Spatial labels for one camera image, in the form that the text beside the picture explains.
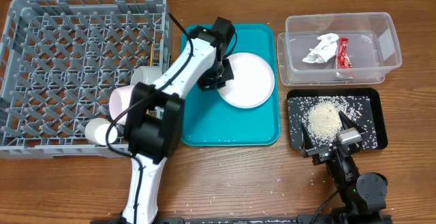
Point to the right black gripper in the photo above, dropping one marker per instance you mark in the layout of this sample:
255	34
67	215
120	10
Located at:
327	150

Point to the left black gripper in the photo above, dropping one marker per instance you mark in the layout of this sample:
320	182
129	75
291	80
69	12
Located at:
209	84

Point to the large white plate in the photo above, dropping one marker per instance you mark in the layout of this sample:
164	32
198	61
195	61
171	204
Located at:
253	82

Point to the wooden chopstick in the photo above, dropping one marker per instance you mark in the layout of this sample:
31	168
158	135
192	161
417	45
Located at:
151	55

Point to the grey bowl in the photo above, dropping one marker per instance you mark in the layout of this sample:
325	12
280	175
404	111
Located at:
145	74

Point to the red snack wrapper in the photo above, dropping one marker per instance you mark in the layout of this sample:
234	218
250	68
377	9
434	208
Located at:
342	60

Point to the white tissue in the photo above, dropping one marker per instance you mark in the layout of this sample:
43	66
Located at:
324	51

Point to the white cup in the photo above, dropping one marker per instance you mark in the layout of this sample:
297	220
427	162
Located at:
95	131

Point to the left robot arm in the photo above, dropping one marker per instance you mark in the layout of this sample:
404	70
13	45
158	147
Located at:
155	112

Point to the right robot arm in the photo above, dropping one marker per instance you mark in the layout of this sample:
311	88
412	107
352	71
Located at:
359	198

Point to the grey dishwasher rack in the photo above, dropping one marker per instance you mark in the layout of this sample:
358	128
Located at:
60	61

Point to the pile of rice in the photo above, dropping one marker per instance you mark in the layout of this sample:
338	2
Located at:
320	117

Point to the black plastic tray bin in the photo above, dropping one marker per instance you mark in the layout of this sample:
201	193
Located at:
376	107

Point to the teal plastic tray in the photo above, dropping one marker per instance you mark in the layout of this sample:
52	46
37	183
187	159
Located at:
211	121

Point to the clear plastic bin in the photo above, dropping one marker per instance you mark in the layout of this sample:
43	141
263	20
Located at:
373	49

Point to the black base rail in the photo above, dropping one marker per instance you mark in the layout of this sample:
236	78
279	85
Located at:
238	220

